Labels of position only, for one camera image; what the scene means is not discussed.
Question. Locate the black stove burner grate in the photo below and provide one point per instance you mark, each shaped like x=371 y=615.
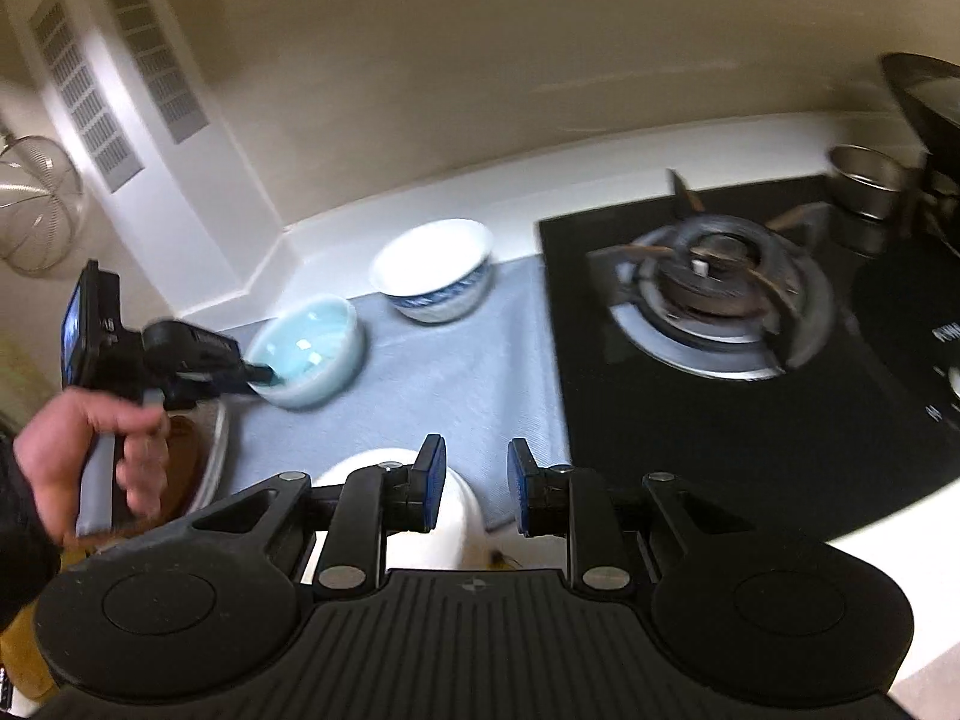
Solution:
x=712 y=277

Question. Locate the brown round plate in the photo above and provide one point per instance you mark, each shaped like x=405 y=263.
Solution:
x=186 y=465

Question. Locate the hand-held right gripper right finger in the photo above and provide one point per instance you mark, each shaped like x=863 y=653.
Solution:
x=519 y=491

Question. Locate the steel mesh strainer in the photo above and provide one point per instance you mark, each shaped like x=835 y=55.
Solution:
x=37 y=210

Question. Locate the black glass gas stove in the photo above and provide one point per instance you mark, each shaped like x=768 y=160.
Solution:
x=675 y=435

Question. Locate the light blue ribbed bowl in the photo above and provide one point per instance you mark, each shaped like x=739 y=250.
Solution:
x=307 y=349

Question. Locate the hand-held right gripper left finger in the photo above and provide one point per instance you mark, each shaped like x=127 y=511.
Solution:
x=433 y=480

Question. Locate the black wok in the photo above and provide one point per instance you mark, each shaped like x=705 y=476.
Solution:
x=926 y=101

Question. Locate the steel pot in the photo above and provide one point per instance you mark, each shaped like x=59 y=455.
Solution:
x=870 y=180

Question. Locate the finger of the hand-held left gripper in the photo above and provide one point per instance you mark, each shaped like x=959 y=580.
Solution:
x=259 y=373

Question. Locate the white bowl with blue pattern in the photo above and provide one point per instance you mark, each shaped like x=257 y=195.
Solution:
x=435 y=262

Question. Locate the grey vent grille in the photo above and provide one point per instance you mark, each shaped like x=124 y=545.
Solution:
x=86 y=90
x=150 y=45

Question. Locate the person's left forearm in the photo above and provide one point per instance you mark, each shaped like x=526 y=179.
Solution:
x=19 y=532

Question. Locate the grey printed mat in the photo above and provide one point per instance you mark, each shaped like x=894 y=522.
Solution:
x=465 y=390

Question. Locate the person's left hand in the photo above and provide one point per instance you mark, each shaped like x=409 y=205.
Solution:
x=60 y=442

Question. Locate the steel stove knob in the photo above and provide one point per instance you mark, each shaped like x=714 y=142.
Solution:
x=955 y=382

